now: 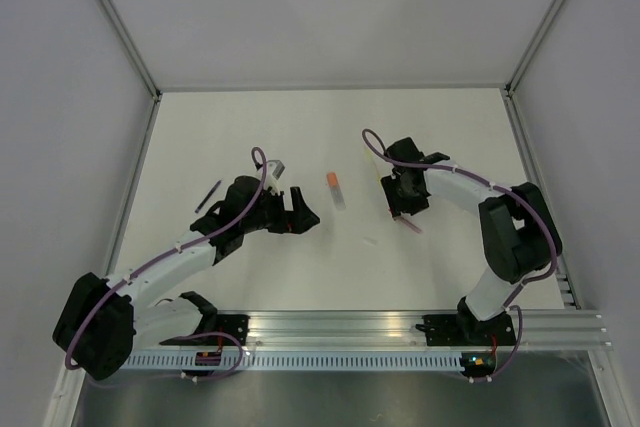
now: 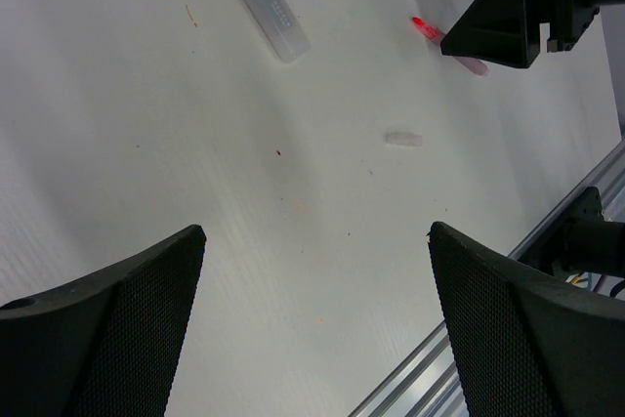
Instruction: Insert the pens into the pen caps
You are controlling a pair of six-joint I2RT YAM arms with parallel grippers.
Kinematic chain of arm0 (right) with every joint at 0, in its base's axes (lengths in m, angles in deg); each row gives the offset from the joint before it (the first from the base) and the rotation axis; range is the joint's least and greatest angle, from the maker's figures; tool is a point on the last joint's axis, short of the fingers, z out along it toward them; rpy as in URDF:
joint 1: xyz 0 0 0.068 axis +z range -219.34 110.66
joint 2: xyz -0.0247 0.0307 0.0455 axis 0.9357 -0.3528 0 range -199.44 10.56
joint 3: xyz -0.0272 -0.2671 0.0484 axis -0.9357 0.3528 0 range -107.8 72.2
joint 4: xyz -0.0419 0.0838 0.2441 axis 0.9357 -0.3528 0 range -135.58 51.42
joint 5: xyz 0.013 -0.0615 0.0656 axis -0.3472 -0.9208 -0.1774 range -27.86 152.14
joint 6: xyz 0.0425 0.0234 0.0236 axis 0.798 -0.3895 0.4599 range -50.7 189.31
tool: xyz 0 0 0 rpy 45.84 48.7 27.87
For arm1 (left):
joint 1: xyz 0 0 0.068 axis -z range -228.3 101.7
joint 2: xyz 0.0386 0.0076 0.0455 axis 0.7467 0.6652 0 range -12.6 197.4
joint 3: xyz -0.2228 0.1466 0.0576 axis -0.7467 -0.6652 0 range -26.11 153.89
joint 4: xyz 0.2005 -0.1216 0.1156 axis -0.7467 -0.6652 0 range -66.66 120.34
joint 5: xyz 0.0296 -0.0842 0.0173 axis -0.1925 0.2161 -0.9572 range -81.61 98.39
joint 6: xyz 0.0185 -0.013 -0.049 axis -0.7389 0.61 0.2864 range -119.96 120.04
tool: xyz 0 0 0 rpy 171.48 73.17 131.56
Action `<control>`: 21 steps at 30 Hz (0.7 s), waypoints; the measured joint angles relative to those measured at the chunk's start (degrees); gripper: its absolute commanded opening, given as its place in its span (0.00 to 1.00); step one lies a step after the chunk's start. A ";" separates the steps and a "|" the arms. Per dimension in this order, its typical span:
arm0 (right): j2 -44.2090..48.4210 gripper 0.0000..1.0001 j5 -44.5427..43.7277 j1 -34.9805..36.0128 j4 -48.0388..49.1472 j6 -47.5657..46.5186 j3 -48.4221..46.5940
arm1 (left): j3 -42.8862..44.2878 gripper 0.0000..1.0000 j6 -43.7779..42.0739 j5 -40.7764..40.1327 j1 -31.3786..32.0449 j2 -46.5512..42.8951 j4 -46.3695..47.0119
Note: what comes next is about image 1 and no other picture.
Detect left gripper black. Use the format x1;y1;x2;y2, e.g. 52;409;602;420
241;187;319;235

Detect red pink pen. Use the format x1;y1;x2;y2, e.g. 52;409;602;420
400;217;423;235

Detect orange highlighter pen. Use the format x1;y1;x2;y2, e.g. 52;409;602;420
326;172;346;211

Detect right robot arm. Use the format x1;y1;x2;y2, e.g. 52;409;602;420
379;137;562;344

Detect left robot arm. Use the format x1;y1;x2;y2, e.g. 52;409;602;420
52;176;320;381

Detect yellow pen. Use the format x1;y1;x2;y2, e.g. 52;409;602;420
363;145;383;186

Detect purple ink refill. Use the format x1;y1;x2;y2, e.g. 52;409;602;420
194;179;222;214

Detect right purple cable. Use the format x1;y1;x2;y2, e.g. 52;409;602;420
360;128;560;308

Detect purple cable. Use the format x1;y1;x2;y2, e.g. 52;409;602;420
360;128;560;308
64;146;269;372

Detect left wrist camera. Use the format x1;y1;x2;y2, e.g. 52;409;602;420
264;160;285;195

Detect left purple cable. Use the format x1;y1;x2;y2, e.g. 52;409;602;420
64;146;269;372

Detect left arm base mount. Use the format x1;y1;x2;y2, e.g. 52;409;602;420
214;314;250;349

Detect right frame post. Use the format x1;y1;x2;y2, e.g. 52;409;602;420
504;0;599;98

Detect frame post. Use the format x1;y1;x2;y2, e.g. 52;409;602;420
67;0;162;101
504;0;599;98

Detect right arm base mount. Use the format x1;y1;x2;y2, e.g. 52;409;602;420
415;313;516;347

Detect slotted cable duct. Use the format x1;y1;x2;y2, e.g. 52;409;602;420
122;349;464;372

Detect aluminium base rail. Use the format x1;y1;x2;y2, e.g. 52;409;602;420
241;310;613;351

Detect left frame post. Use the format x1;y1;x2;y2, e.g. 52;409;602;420
67;0;162;101

